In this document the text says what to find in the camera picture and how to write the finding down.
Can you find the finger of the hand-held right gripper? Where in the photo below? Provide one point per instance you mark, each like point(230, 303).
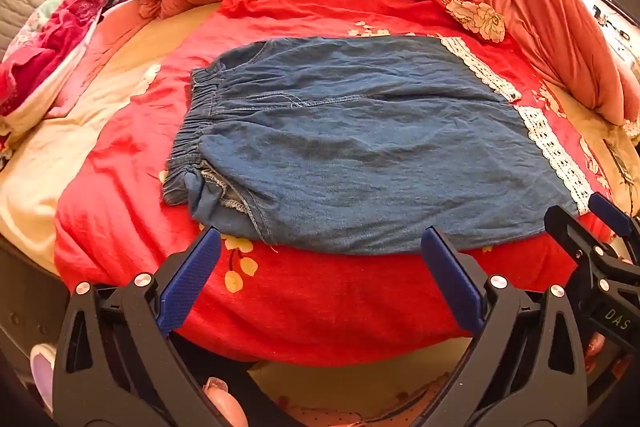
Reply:
point(610, 213)
point(575, 232)

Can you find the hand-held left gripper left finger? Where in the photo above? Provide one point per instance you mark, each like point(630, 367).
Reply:
point(187, 279)

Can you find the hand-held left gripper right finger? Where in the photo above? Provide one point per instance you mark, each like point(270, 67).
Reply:
point(452, 279)

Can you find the blue denim lace-trimmed pants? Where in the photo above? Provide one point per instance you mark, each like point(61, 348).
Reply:
point(350, 142)

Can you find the person's right hand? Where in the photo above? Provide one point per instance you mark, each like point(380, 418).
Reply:
point(595, 347)

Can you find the person's left hand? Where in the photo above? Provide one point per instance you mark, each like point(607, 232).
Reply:
point(227, 407)

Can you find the red floral blanket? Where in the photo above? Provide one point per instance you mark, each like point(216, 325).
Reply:
point(325, 307)

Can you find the pale lilac object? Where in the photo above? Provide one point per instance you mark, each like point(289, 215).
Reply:
point(42, 372)

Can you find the pink floral pillow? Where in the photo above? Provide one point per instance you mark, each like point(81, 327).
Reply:
point(55, 37)

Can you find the dark bed frame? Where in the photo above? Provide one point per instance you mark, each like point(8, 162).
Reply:
point(30, 302)

